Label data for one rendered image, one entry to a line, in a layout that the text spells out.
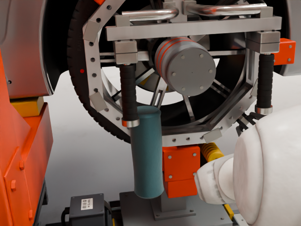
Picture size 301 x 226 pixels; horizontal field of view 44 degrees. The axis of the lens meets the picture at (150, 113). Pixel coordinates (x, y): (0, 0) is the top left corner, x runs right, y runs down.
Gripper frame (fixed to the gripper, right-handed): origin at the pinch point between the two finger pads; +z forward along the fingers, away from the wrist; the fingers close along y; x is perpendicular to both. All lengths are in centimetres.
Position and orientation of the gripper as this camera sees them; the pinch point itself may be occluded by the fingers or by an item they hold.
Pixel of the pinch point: (240, 117)
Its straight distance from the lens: 125.8
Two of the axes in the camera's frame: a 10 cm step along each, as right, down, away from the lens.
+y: 6.7, -7.3, -1.5
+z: -1.4, -3.3, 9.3
